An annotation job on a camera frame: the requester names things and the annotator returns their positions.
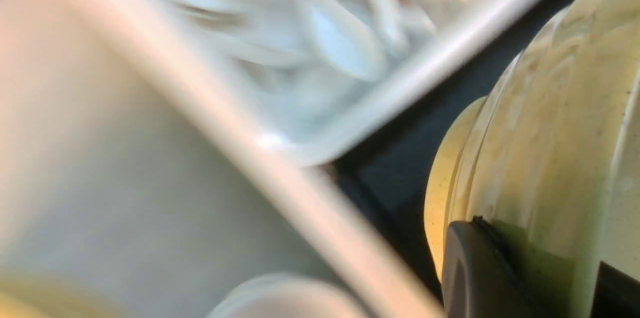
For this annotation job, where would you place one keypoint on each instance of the black serving tray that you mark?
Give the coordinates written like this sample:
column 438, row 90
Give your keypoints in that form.
column 386, row 175

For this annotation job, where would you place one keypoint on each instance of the stacked white square dishes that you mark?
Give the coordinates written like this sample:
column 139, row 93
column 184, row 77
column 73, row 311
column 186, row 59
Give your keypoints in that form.
column 284, row 295

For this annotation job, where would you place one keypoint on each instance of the stack of olive noodle bowls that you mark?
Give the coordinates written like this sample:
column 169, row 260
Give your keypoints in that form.
column 33, row 296

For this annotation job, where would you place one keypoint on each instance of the pile of white spoons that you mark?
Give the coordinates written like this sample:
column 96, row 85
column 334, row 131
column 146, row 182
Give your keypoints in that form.
column 351, row 37

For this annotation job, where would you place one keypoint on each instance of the olive green noodle bowl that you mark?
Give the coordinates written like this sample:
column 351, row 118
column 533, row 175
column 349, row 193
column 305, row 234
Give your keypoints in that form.
column 550, row 158

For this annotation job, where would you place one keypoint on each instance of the large white plastic tub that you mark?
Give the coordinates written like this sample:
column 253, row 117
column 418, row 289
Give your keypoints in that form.
column 108, row 182

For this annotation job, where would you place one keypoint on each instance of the white spoon bin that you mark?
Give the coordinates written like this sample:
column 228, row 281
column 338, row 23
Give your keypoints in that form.
column 315, row 115

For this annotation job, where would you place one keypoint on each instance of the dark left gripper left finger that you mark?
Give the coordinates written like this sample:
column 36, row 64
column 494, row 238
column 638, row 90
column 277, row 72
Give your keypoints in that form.
column 477, row 279

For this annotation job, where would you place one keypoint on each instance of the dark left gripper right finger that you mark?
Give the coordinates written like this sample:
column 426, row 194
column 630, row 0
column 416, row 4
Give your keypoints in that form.
column 617, row 295

